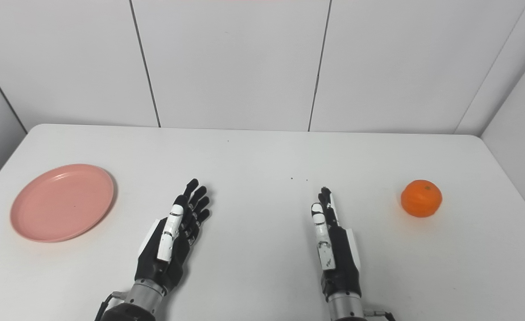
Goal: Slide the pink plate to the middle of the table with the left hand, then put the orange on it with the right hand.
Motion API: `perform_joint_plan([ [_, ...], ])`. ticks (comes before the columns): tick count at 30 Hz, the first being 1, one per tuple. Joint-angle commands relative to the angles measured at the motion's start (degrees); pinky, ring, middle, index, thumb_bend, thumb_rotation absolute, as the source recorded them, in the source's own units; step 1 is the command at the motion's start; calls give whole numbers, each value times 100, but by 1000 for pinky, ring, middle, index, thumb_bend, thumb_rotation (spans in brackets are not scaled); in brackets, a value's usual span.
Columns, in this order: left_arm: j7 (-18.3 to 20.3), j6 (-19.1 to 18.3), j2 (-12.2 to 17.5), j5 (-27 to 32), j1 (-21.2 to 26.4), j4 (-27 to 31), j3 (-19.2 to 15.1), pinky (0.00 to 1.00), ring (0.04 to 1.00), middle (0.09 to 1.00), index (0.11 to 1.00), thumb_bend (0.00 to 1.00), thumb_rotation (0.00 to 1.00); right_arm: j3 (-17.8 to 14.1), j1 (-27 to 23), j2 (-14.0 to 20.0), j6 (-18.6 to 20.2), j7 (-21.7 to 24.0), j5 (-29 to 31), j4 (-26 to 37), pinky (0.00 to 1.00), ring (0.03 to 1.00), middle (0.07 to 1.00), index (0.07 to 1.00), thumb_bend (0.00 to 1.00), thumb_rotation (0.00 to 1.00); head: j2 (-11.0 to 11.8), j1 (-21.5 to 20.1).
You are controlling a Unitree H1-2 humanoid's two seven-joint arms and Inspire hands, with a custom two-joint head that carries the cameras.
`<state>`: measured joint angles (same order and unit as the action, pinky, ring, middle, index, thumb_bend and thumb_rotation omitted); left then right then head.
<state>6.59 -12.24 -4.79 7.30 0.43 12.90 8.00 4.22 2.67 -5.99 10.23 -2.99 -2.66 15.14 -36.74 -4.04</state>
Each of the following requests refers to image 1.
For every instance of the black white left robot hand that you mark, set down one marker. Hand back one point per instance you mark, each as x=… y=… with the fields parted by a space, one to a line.
x=173 y=263

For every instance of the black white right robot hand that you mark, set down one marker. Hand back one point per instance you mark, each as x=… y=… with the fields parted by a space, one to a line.
x=343 y=267

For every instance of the orange fruit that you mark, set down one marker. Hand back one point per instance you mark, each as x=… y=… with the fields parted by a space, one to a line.
x=421 y=199

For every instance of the pink round plate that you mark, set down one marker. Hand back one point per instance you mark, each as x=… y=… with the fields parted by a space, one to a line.
x=61 y=203

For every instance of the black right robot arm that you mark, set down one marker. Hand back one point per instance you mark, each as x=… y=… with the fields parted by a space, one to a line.
x=345 y=307

